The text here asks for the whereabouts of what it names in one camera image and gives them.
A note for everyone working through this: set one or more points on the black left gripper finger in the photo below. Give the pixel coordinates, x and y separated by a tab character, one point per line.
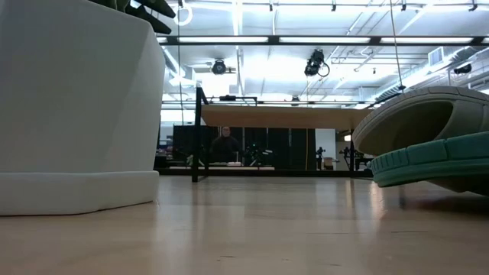
160	8
153	22

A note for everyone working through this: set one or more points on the beige rubber slide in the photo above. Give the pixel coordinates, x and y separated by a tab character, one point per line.
420	95

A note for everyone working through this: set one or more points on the black background robot arm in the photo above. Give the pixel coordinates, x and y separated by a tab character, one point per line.
355	156
256	153
320	156

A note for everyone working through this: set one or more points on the wooden shelf with black legs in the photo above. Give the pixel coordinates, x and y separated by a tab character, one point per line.
282	116

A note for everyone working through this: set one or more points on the black round hanging device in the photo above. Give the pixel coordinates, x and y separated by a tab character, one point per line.
219	66

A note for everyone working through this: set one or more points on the white faceted plant pot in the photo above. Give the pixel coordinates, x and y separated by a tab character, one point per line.
76	114

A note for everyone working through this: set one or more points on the person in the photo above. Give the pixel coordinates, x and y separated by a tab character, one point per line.
225	147

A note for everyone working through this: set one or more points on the black ceiling-mounted device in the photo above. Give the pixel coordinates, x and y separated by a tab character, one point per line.
463	69

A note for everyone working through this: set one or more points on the black overhead frame bar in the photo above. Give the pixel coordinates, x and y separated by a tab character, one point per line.
273	39

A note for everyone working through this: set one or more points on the black overhead camera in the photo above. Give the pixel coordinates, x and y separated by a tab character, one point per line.
315	63

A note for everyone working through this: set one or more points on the black partition wall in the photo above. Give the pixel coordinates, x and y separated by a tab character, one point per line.
279	149

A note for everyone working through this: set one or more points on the black aluminium table frame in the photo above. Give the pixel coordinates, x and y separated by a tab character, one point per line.
305	173

